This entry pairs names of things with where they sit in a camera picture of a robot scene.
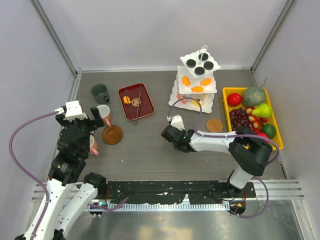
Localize pink mug near arm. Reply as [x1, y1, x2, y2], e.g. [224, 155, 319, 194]
[89, 135, 99, 156]

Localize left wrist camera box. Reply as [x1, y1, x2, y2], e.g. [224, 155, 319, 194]
[54, 100, 88, 122]

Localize green melon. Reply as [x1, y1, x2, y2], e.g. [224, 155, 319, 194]
[242, 77, 268, 107]

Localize red pomegranate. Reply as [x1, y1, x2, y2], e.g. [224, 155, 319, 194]
[257, 132, 269, 139]

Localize dark brown wooden saucer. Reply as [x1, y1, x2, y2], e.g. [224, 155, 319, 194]
[101, 125, 123, 145]

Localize red cherries cluster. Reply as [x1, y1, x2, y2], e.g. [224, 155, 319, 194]
[245, 107, 268, 134]

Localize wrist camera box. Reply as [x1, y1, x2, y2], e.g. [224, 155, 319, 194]
[166, 115, 185, 131]
[54, 100, 88, 122]

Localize green pear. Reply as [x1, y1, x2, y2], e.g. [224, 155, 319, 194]
[251, 103, 273, 118]

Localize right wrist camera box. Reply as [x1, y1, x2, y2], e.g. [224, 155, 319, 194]
[166, 115, 185, 131]

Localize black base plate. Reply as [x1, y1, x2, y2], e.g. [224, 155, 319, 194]
[107, 180, 256, 205]

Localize dark green mug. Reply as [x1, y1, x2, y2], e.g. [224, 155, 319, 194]
[90, 83, 110, 105]

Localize yellow fruit bin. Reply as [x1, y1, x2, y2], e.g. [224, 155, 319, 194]
[222, 87, 284, 150]

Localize cream cake slice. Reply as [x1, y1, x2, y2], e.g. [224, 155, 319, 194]
[199, 93, 209, 102]

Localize pink mug white inside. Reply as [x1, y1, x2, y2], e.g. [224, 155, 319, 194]
[97, 104, 113, 127]

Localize purple grape bunch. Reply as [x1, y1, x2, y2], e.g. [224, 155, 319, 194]
[229, 107, 253, 131]

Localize white three-tier stand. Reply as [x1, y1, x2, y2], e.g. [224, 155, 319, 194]
[168, 45, 221, 114]

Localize orange fish cookies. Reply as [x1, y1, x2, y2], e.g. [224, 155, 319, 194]
[122, 75, 213, 105]

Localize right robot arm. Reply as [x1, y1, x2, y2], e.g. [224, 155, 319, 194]
[161, 124, 273, 197]

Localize red dessert tray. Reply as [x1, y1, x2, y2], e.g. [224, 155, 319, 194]
[118, 83, 155, 121]

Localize green lime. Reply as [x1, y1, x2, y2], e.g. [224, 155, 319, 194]
[261, 123, 277, 139]

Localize red apple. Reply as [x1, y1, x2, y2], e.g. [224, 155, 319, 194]
[226, 93, 242, 107]

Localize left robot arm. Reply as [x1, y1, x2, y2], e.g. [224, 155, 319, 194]
[9, 101, 108, 240]

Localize metal serving tongs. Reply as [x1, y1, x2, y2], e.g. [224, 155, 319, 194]
[124, 83, 142, 125]

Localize black round cookies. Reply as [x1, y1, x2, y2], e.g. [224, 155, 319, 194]
[186, 53, 214, 76]

